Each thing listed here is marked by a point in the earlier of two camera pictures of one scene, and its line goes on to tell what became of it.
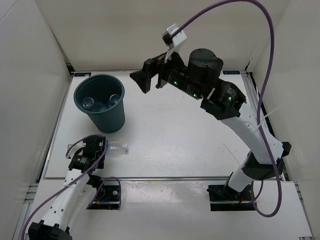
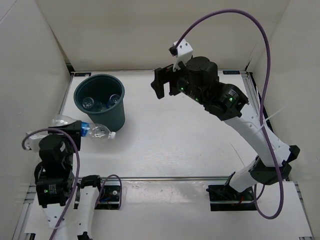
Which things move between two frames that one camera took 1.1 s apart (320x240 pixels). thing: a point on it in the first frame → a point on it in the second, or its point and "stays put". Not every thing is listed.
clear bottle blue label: (113, 98) stays put
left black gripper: (101, 165) → (74, 129)
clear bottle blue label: (116, 145) → (95, 132)
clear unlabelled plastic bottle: (88, 103) stays put
